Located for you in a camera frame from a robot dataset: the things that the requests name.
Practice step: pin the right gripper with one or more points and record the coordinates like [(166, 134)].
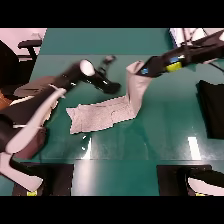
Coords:
[(156, 66)]

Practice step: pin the brown garment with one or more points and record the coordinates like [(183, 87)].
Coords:
[(35, 86)]

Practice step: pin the grey shirt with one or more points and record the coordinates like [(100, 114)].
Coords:
[(100, 116)]

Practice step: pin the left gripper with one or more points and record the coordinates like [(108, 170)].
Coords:
[(107, 85)]

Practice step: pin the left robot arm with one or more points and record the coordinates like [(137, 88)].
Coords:
[(40, 111)]

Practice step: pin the maroon garment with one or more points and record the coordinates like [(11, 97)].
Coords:
[(31, 146)]

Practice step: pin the black garment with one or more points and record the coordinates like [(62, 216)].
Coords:
[(213, 110)]

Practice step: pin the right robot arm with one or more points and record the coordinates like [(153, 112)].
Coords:
[(200, 48)]

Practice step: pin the black office chair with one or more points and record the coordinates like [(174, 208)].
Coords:
[(13, 66)]

